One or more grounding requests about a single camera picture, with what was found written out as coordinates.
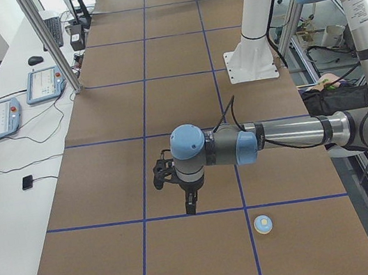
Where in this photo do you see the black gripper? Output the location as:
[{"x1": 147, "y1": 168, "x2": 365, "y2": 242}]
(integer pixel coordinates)
[{"x1": 179, "y1": 177, "x2": 204, "y2": 214}]

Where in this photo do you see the blue and cream bell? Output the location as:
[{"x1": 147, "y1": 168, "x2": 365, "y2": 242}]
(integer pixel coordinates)
[{"x1": 253, "y1": 214, "x2": 273, "y2": 235}]

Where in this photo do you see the brown paper mat blue grid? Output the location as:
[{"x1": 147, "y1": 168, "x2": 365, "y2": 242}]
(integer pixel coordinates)
[{"x1": 38, "y1": 0, "x2": 368, "y2": 275}]

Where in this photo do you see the small black square device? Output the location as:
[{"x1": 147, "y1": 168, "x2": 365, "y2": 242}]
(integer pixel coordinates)
[{"x1": 22, "y1": 175, "x2": 33, "y2": 191}]

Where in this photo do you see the far blue teach pendant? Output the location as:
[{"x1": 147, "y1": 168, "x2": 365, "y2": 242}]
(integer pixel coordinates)
[{"x1": 26, "y1": 66, "x2": 66, "y2": 105}]

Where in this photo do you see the black power adapter box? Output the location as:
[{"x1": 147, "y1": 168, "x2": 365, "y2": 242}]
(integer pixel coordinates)
[{"x1": 69, "y1": 24, "x2": 85, "y2": 51}]

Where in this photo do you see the black computer mouse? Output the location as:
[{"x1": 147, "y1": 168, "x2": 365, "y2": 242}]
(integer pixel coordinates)
[{"x1": 27, "y1": 56, "x2": 44, "y2": 66}]

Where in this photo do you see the black keyboard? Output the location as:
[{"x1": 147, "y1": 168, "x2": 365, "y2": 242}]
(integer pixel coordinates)
[{"x1": 43, "y1": 16, "x2": 64, "y2": 47}]

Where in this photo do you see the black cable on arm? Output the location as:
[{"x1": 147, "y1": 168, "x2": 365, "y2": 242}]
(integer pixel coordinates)
[{"x1": 208, "y1": 81, "x2": 328, "y2": 164}]

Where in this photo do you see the white pedestal column with base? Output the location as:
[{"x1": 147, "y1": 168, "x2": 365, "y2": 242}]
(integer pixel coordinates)
[{"x1": 223, "y1": 0, "x2": 279, "y2": 84}]

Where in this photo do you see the aluminium frame post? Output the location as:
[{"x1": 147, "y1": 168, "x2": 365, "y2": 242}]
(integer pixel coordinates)
[{"x1": 16, "y1": 0, "x2": 82, "y2": 94}]

